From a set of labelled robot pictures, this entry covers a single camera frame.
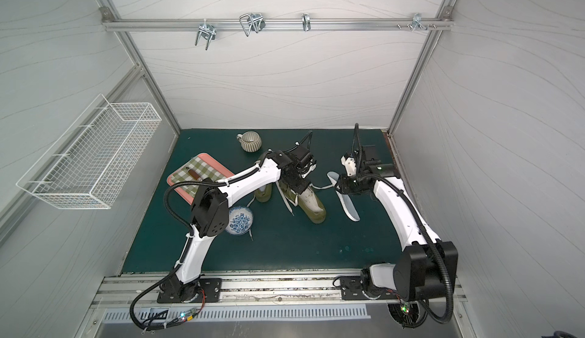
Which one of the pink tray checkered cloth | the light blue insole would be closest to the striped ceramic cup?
the pink tray checkered cloth

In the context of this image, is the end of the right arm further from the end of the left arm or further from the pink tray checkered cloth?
the pink tray checkered cloth

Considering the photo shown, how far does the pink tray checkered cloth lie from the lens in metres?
A: 1.00

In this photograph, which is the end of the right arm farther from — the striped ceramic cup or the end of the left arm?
the striped ceramic cup

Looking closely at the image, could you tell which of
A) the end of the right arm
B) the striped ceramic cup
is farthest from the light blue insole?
the striped ceramic cup

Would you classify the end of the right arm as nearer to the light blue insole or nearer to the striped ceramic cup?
the light blue insole

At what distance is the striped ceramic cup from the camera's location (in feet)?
3.60

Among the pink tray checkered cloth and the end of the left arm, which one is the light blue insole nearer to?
the end of the left arm

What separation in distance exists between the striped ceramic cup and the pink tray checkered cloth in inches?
5.5

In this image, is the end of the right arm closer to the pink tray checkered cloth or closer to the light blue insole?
the light blue insole

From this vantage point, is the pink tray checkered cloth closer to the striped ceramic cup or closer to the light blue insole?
the striped ceramic cup
